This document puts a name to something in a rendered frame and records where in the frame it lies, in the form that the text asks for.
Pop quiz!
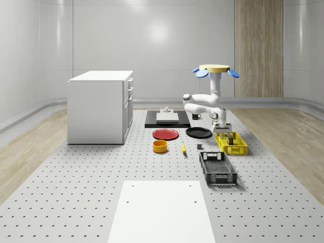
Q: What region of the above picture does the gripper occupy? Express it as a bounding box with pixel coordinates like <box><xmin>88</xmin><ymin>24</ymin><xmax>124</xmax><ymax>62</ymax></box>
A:
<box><xmin>212</xmin><ymin>123</ymin><xmax>232</xmax><ymax>139</ymax></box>

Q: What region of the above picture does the black plate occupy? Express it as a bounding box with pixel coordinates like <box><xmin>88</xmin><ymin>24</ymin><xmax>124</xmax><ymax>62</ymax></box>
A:
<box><xmin>185</xmin><ymin>127</ymin><xmax>213</xmax><ymax>139</ymax></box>

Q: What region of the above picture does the yellow basket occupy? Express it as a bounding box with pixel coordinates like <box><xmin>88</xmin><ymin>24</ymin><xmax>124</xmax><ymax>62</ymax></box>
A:
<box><xmin>215</xmin><ymin>131</ymin><xmax>249</xmax><ymax>155</ymax></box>

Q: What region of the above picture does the dark grey basket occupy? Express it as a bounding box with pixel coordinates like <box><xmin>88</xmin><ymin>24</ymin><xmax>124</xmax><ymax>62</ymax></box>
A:
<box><xmin>198</xmin><ymin>151</ymin><xmax>238</xmax><ymax>187</ymax></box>

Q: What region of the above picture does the red plate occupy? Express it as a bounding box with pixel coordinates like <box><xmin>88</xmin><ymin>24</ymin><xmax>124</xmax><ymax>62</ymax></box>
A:
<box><xmin>152</xmin><ymin>128</ymin><xmax>180</xmax><ymax>141</ymax></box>

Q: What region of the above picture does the drone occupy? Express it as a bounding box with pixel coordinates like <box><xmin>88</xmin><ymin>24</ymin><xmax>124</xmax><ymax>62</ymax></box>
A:
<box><xmin>191</xmin><ymin>64</ymin><xmax>240</xmax><ymax>79</ymax></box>

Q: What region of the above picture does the yellow bowl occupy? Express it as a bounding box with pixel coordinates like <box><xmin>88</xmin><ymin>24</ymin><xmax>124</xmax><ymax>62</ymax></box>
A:
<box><xmin>152</xmin><ymin>139</ymin><xmax>169</xmax><ymax>154</ymax></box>

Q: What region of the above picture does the black stove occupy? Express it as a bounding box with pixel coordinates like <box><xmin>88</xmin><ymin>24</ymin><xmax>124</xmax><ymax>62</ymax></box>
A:
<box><xmin>144</xmin><ymin>106</ymin><xmax>191</xmax><ymax>129</ymax></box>

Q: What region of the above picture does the white board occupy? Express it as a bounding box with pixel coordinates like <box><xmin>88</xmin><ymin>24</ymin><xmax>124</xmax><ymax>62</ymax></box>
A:
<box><xmin>107</xmin><ymin>180</ymin><xmax>217</xmax><ymax>243</ymax></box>

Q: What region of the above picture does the white cabinet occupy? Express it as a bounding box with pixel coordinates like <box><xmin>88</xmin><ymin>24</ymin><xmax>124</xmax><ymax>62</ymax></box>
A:
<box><xmin>66</xmin><ymin>70</ymin><xmax>134</xmax><ymax>145</ymax></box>

